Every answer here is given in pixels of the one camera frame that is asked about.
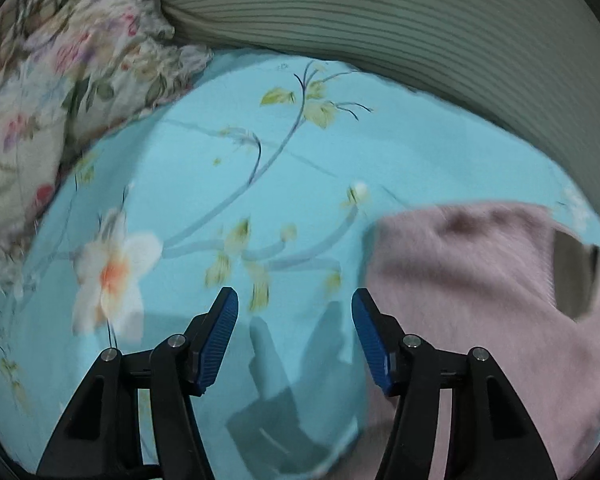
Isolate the pink knit garment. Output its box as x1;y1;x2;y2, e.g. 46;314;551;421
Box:
320;201;600;480

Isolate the floral ruffled pillow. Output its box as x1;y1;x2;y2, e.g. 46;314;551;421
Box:
0;0;213;261

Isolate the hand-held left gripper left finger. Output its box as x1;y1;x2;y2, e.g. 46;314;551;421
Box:
35;286;240;480

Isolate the green striped pillow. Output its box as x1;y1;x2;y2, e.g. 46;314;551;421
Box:
160;0;600;261

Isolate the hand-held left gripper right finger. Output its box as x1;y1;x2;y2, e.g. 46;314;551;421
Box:
351;288;558;480

